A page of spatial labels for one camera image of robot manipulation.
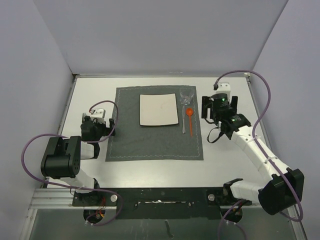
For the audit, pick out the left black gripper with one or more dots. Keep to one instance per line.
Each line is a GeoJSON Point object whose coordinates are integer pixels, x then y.
{"type": "Point", "coordinates": [107, 130]}

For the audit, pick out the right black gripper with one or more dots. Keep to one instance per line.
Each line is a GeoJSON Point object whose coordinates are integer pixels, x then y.
{"type": "Point", "coordinates": [206, 104]}

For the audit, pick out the grey cloth placemat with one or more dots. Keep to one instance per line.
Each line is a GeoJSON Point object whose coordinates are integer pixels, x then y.
{"type": "Point", "coordinates": [133, 141]}

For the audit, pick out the orange plastic spoon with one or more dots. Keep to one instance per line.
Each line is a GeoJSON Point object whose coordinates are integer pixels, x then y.
{"type": "Point", "coordinates": [189, 112]}

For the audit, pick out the silver table knife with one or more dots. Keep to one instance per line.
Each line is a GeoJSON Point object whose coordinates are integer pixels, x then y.
{"type": "Point", "coordinates": [183, 119]}

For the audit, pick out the clear plastic cup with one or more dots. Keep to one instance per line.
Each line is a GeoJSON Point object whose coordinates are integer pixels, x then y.
{"type": "Point", "coordinates": [186, 94]}

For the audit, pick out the white square plate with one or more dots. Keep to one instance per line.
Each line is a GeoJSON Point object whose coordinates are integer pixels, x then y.
{"type": "Point", "coordinates": [158, 110]}

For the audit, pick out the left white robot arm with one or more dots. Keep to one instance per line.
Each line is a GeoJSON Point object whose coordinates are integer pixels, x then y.
{"type": "Point", "coordinates": [62, 156]}

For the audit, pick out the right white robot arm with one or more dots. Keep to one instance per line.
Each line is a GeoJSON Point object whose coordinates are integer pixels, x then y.
{"type": "Point", "coordinates": [282, 187]}

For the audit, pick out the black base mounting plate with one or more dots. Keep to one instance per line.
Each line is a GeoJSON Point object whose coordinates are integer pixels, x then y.
{"type": "Point", "coordinates": [169, 203]}

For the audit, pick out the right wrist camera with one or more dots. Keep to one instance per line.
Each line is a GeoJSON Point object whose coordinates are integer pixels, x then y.
{"type": "Point", "coordinates": [222, 87]}

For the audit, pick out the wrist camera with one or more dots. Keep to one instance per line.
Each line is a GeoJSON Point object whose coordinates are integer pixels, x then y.
{"type": "Point", "coordinates": [98, 115]}
{"type": "Point", "coordinates": [222, 87]}

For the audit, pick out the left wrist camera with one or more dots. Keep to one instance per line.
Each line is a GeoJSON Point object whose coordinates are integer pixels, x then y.
{"type": "Point", "coordinates": [98, 115]}

